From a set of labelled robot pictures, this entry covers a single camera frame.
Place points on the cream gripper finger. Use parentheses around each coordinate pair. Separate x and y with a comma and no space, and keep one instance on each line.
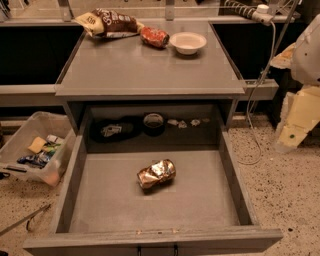
(300,113)

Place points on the crushed orange soda can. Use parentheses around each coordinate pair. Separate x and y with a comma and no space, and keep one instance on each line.
(156,173)

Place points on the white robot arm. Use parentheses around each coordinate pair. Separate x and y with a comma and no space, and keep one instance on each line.
(304,61)

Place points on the grey open top drawer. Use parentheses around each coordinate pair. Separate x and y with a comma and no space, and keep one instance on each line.
(204,210)

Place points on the crushed red soda can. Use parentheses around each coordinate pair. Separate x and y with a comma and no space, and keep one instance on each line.
(154,37)

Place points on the grey cabinet counter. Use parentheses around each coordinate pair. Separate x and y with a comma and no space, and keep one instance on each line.
(127,67)

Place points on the white power adapter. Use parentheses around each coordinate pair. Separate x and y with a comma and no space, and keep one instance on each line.
(261,14)

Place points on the white bowl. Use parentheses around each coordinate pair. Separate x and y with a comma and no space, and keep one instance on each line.
(187,43)

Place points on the brown chip bag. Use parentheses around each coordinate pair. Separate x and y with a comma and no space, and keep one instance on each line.
(109,24)

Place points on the green snack packet in bin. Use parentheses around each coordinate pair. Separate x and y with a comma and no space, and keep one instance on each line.
(53,142)

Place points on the clear plastic bin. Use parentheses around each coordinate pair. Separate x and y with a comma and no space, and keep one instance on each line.
(40,124)

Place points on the blue snack wrapper in bin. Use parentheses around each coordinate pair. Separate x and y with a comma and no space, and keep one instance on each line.
(39,160)

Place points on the yellow sponge in bin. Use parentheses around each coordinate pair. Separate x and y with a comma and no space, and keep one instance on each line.
(37,145)

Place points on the metal rod on floor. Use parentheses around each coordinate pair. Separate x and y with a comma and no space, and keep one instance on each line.
(24,219)

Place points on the black drawer handle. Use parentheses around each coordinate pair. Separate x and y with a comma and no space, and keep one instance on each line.
(158,251)

